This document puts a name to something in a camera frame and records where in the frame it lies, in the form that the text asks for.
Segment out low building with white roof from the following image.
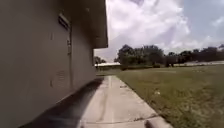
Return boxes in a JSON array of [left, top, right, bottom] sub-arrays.
[[94, 62, 122, 71]]

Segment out row of trees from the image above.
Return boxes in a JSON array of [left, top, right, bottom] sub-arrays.
[[93, 43, 224, 71]]

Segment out grey concrete path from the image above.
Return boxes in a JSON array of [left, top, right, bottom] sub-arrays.
[[19, 75, 174, 128]]

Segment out robot's own part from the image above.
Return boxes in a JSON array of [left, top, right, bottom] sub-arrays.
[[144, 119, 158, 128]]

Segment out grass field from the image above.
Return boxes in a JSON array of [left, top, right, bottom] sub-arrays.
[[96, 64, 224, 128]]

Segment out tan building with overhanging roof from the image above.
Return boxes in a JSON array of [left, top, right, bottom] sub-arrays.
[[0, 0, 109, 128]]

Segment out pale road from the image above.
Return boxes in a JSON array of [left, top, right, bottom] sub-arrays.
[[173, 60, 224, 67]]

